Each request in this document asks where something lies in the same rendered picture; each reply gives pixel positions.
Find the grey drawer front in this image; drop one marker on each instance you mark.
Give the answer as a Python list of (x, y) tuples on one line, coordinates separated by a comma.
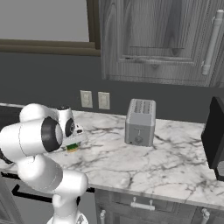
[(166, 204)]

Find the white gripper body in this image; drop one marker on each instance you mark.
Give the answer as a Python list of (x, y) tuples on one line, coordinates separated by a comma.
[(75, 138)]

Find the brown window frame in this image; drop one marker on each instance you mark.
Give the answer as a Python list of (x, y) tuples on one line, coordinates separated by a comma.
[(93, 26)]

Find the grey toaster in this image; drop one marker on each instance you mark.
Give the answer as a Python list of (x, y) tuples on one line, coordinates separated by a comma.
[(140, 125)]

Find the white wall outlet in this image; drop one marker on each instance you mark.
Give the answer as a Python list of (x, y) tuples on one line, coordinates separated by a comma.
[(103, 100), (86, 99)]

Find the black coffee machine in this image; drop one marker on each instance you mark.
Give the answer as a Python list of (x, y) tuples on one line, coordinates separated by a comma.
[(215, 137)]

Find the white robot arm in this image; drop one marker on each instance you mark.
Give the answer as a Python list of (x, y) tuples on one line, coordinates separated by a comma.
[(32, 140)]

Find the grey wooden cupboard door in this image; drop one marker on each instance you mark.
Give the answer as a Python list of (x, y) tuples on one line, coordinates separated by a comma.
[(157, 38)]

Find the green and yellow sponge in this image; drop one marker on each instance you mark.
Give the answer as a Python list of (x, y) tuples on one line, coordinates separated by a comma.
[(71, 147)]

